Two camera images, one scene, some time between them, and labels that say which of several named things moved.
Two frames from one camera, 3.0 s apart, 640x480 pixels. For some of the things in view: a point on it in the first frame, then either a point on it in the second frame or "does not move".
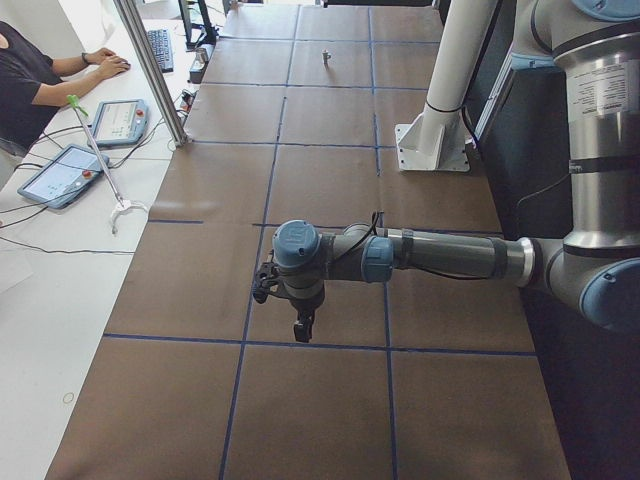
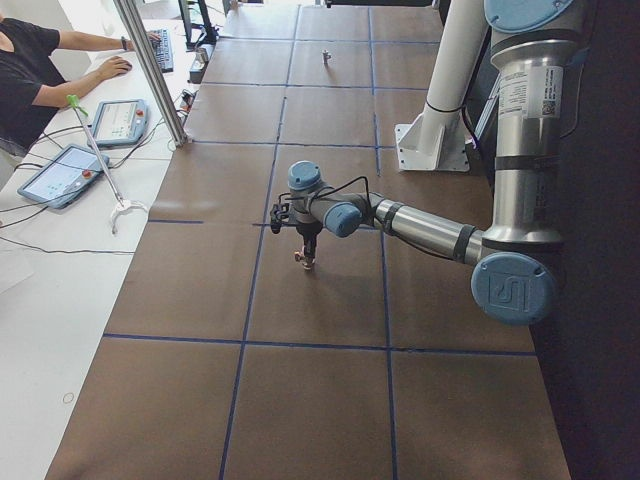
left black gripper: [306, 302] -> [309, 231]
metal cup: [201, 54] does not move
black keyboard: [160, 41] does not move
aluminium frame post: [132, 24] does not move
